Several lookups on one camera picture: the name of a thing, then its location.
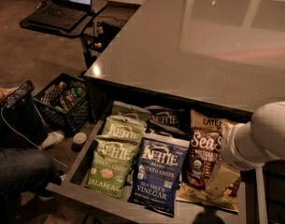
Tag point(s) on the front green jalapeno chip bag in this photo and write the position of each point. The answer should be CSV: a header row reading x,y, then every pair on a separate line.
x,y
112,161

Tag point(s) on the white sneaker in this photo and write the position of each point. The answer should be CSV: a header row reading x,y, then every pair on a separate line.
x,y
52,139

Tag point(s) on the black smartphone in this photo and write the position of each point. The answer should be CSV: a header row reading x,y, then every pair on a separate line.
x,y
26,88

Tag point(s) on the black plastic crate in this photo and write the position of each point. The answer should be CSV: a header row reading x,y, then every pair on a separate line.
x,y
64,104

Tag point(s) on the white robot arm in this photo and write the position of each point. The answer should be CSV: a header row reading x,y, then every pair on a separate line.
x,y
247,146

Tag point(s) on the blue Kettle chip bag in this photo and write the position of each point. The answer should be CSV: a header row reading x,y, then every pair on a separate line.
x,y
158,169

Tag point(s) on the black laptop stand table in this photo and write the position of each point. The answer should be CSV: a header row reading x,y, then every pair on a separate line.
x,y
78,31

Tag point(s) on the black Kettle chip bag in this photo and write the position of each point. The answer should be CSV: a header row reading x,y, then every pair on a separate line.
x,y
165,121

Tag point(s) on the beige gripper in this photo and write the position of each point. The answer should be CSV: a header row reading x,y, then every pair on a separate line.
x,y
232,146

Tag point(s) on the person's leg in jeans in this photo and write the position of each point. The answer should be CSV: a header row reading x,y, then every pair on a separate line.
x,y
26,169

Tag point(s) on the brown sea salt chip bag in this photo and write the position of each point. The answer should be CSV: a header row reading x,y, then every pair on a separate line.
x,y
203,153

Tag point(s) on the rear green chip bag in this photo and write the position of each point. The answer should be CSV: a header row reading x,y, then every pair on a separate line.
x,y
130,111

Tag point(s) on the paper coffee cup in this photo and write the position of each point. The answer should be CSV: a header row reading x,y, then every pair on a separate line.
x,y
79,139

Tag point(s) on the black laptop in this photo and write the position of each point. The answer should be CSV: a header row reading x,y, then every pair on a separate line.
x,y
62,14

